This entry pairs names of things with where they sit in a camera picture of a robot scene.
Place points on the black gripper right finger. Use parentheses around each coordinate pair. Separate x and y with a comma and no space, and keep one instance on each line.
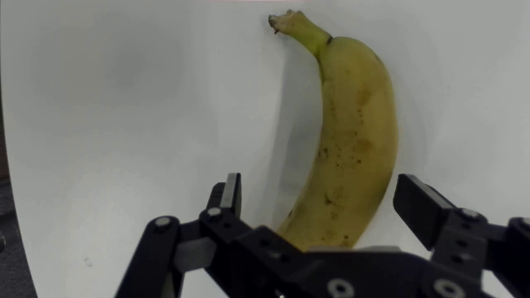
(469,242)

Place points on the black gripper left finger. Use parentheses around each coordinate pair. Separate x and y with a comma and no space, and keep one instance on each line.
(221,242)

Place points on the yellow banana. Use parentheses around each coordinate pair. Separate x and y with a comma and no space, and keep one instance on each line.
(348,154)

